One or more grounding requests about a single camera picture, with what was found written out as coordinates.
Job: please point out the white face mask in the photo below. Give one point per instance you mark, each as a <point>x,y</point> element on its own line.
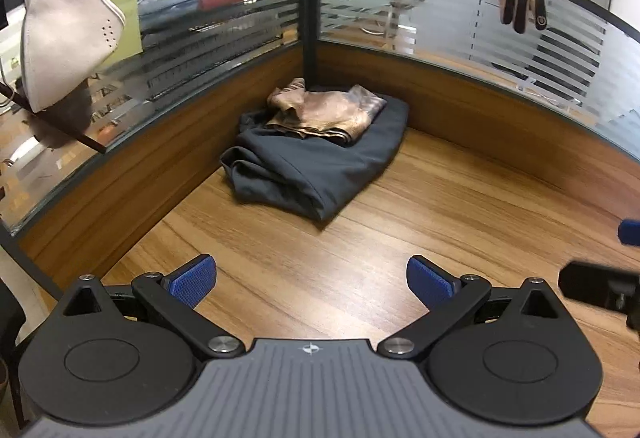
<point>65,32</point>

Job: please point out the striped glass desk partition panel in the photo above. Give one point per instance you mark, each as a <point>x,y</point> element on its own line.
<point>450,32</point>
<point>215,27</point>

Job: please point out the black chair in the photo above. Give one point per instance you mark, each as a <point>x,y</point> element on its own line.
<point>9,318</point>

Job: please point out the dark grey garment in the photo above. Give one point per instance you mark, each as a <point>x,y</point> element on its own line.
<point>310,167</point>

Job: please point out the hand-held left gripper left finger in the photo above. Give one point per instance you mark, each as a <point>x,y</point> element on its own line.
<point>195,280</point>

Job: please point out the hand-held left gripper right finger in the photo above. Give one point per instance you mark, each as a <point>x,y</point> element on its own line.
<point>430,280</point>

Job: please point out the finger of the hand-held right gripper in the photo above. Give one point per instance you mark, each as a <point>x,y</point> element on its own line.
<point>595,285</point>
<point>630,233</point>

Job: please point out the thin black rod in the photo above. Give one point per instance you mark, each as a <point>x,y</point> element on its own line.
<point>60,125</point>

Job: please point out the yellow sticky note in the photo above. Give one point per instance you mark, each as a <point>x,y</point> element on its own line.
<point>127,25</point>

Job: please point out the pink-brown printed scarf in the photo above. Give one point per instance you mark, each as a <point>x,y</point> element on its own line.
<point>330,112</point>

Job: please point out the black partition post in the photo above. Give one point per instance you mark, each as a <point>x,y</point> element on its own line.
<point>309,12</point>

